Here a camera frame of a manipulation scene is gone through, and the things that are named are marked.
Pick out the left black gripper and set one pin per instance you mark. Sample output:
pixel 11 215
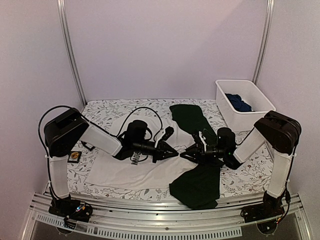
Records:
pixel 162 148

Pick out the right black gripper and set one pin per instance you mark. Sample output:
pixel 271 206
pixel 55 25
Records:
pixel 200 149

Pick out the white green raglan t-shirt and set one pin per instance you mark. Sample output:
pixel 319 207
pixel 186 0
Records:
pixel 196 185

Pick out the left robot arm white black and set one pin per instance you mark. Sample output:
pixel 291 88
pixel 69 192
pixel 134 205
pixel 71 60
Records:
pixel 62 133

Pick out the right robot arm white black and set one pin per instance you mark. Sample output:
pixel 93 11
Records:
pixel 279 131

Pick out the yellow round brooch brown flowers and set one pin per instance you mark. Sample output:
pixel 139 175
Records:
pixel 74 155

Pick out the white plastic bin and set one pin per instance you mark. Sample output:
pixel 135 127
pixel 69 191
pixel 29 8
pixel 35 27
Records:
pixel 251 94

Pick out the floral patterned table mat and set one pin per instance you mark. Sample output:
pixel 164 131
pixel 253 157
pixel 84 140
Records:
pixel 253 177

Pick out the dark blue cloth in bin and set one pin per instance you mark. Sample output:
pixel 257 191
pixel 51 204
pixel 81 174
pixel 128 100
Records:
pixel 237 103

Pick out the black display box far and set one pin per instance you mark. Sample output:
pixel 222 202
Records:
pixel 87 146

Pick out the black display box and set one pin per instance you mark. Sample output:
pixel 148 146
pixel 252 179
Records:
pixel 76 161
pixel 87 146

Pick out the black display box near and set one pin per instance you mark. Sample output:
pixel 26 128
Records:
pixel 76 161

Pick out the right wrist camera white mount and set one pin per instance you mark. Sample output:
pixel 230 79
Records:
pixel 200 141

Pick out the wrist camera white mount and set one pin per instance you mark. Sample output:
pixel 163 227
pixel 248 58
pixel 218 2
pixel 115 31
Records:
pixel 200 141
pixel 163 135

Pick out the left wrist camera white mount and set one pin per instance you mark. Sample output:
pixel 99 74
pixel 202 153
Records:
pixel 163 135

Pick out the aluminium front rail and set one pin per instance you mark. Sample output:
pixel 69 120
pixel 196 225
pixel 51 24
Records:
pixel 131 219

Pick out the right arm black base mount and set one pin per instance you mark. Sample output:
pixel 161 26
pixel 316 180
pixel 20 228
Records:
pixel 270 207

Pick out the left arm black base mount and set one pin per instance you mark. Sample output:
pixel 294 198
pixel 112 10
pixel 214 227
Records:
pixel 71 209

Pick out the right aluminium frame post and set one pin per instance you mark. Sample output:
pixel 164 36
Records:
pixel 264 40

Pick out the aluminium frame post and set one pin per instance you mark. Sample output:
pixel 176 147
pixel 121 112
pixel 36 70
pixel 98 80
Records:
pixel 264 40
pixel 61 7

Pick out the left aluminium frame post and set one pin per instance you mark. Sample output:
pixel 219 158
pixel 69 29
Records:
pixel 61 7

